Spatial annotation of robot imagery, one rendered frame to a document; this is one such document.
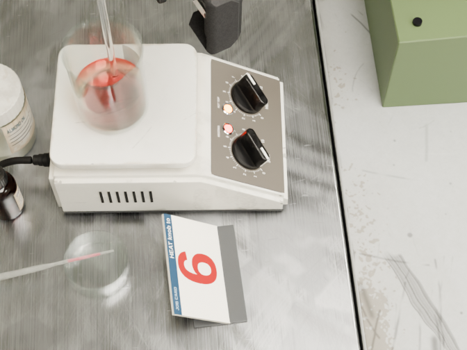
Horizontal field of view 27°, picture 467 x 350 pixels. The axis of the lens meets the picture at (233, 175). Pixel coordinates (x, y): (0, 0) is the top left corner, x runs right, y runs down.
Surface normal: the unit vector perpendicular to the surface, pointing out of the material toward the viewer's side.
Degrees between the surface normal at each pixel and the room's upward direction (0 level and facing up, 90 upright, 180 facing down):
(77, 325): 0
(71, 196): 90
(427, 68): 90
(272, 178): 30
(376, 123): 0
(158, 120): 0
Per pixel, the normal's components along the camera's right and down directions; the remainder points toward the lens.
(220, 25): 0.49, 0.77
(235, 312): 0.00, -0.47
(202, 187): 0.01, 0.88
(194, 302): 0.64, -0.44
